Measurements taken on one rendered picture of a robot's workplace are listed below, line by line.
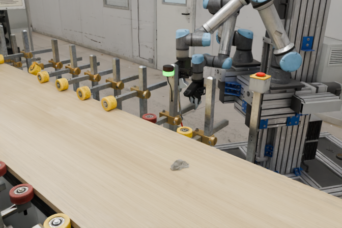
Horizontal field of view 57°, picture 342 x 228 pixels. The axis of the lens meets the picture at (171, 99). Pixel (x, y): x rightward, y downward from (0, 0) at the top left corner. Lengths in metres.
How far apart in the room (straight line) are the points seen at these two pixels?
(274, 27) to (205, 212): 1.07
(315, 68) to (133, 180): 1.55
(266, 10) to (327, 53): 0.70
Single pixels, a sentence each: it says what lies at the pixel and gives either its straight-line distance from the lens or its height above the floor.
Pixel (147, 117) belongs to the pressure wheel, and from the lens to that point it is 1.76.
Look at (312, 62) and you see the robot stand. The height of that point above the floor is 1.10.
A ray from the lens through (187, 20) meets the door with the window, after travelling 5.24.
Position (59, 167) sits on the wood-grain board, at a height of 0.90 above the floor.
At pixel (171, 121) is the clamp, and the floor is 0.84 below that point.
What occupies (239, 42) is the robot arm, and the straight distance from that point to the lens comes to 2.41.
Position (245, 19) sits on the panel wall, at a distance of 4.56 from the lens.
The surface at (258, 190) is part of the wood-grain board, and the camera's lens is 1.26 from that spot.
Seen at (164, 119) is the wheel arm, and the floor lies 0.86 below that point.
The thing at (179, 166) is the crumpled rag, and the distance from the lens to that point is 1.32.
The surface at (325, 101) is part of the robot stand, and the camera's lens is 2.11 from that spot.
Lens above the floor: 1.64
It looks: 21 degrees down
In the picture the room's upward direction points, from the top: 1 degrees clockwise
